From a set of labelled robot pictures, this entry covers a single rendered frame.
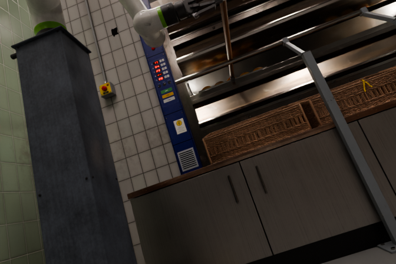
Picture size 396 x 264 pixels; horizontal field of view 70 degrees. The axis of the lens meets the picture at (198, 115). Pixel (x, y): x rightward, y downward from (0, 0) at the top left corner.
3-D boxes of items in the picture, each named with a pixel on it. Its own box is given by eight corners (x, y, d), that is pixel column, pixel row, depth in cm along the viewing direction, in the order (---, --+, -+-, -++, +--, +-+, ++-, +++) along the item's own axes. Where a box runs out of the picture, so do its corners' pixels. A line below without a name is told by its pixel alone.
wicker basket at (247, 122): (221, 171, 195) (208, 134, 203) (300, 143, 189) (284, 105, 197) (209, 166, 149) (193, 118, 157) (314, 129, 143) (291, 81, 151)
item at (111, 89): (105, 99, 227) (102, 88, 230) (116, 95, 226) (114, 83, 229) (100, 96, 220) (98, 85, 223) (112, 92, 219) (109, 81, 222)
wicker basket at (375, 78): (303, 142, 189) (286, 105, 197) (386, 113, 185) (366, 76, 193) (320, 126, 143) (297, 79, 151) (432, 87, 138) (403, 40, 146)
